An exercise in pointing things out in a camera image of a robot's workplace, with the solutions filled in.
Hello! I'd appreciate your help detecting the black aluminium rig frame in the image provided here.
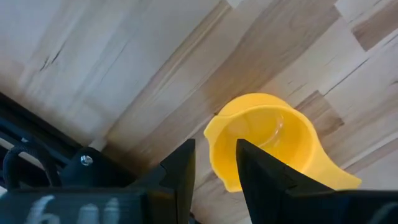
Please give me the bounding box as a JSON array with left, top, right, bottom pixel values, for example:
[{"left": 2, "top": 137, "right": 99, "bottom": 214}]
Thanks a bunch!
[{"left": 0, "top": 91, "right": 83, "bottom": 175}]

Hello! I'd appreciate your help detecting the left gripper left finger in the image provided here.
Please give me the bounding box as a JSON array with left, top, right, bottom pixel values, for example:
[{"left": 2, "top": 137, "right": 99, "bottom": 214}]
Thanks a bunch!
[{"left": 146, "top": 138, "right": 197, "bottom": 224}]

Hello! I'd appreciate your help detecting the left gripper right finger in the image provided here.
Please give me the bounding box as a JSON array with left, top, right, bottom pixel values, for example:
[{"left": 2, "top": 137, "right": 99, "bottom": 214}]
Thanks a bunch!
[{"left": 235, "top": 138, "right": 398, "bottom": 224}]

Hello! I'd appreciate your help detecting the black left arm cable bundle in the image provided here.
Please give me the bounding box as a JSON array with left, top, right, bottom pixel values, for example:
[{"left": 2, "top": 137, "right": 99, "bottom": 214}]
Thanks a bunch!
[{"left": 2, "top": 142, "right": 62, "bottom": 191}]

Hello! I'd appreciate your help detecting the yellow measuring cup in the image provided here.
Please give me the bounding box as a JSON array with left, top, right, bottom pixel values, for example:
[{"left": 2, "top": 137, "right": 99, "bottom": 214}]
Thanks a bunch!
[{"left": 203, "top": 92, "right": 363, "bottom": 193}]

